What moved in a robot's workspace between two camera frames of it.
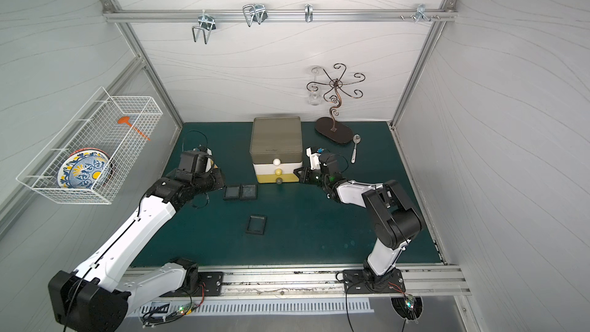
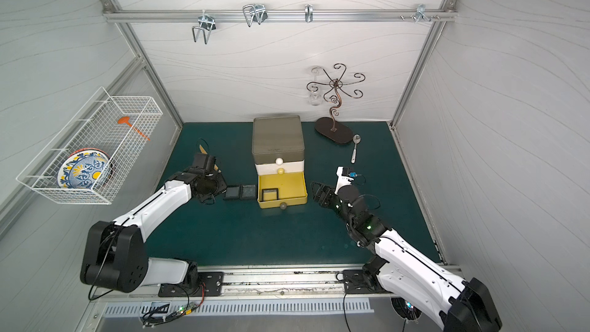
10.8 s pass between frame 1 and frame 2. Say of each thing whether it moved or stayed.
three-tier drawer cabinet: moved
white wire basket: stayed
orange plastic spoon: stayed
